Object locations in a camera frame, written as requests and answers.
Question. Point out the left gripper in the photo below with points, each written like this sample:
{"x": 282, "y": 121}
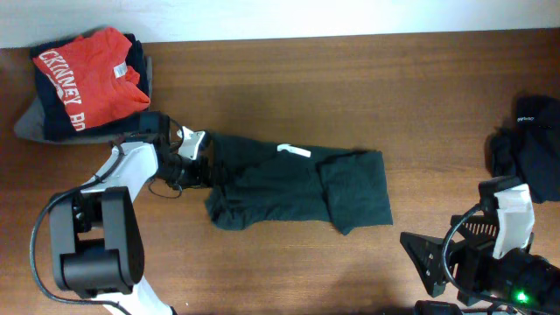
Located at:
{"x": 200, "y": 178}

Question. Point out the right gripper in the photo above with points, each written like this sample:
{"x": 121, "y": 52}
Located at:
{"x": 472, "y": 254}

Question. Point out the dark green t-shirt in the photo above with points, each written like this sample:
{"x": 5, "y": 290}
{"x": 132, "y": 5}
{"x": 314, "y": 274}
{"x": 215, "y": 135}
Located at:
{"x": 256, "y": 181}

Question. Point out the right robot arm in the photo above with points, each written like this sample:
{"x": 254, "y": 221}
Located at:
{"x": 545, "y": 278}

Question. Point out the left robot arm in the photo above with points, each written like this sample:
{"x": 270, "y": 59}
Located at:
{"x": 96, "y": 245}

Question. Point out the black garment pile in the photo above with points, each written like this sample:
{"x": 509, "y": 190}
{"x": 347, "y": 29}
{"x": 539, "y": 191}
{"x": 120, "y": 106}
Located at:
{"x": 528, "y": 147}

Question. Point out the folded red printed t-shirt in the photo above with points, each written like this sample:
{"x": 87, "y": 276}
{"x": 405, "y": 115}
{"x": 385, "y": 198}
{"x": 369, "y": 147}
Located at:
{"x": 92, "y": 80}

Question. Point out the folded navy blue garment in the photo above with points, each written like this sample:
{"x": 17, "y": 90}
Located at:
{"x": 56, "y": 123}

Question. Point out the folded grey garment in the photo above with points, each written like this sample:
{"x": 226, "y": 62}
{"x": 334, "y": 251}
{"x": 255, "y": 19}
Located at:
{"x": 29, "y": 127}

